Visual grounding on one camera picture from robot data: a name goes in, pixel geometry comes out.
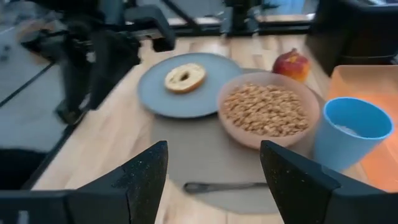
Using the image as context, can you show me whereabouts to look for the toasted bagel half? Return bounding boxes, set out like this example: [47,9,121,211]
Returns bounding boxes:
[164,62,208,95]

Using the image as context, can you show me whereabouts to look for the blue-grey round plate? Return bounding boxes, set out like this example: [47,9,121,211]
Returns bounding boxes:
[136,52,244,120]

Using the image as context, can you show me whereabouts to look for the black aluminium table frame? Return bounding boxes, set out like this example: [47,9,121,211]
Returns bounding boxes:
[161,0,315,37]

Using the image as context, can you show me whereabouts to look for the orange plastic tray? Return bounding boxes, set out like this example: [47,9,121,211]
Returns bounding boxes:
[328,64,398,194]

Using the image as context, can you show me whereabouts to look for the dark grey spoon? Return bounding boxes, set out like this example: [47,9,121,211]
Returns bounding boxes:
[182,181,269,195]

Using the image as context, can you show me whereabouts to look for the pink translucent bowl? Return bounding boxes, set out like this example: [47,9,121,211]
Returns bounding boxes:
[216,72,322,151]

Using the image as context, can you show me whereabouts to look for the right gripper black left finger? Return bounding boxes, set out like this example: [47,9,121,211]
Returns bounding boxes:
[67,140,170,224]

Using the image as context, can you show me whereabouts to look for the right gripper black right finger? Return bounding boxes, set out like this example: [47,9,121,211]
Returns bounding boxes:
[259,139,398,224]

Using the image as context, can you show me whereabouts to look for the red apple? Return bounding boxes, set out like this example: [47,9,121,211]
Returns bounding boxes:
[272,48,312,83]

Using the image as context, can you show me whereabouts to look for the black table edge rail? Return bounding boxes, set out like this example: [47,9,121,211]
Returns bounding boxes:
[21,123,77,191]

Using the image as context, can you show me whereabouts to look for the round grey placemat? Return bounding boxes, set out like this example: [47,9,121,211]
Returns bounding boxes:
[150,67,331,215]

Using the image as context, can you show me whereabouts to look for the brown cereal flakes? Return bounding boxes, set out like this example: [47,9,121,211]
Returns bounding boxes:
[221,82,310,138]

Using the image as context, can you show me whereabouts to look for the blue plastic cup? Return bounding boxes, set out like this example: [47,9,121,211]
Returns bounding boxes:
[312,96,396,173]

